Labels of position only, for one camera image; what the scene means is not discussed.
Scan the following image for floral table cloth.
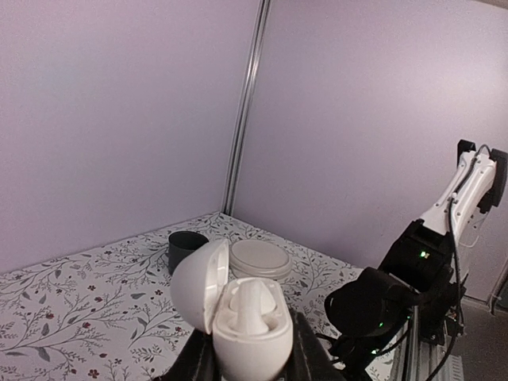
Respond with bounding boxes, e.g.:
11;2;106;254
1;213;360;380

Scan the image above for right aluminium frame post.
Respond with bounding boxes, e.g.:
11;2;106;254
221;0;271;216

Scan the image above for right camera cable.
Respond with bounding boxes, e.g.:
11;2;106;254
420;143;493;381

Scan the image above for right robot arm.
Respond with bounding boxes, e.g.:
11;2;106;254
324;140;507;380

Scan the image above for dark green mug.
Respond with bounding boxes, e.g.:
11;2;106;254
167;231;209;275

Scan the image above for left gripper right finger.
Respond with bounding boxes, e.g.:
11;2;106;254
282;309;345;381

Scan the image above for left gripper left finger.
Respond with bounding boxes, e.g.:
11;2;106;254
154;329;222;381

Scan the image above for white stem earbud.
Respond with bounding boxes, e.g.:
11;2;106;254
229;279;276;336

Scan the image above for white earbud case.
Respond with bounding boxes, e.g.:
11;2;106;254
170;239;293;380

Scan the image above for beige plate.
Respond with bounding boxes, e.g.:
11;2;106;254
229;239;293;280

